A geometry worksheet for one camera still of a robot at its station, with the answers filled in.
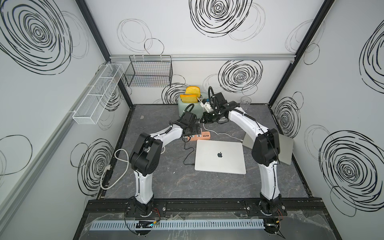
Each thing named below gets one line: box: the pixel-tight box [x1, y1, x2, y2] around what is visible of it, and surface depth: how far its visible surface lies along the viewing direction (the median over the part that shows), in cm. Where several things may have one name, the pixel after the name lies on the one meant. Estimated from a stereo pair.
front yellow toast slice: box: [180, 94, 198, 103], surface depth 100 cm
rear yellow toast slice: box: [185, 86, 201, 98], surface depth 103 cm
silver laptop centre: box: [194, 139, 247, 175], surface depth 95 cm
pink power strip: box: [189, 131, 211, 141], surface depth 101 cm
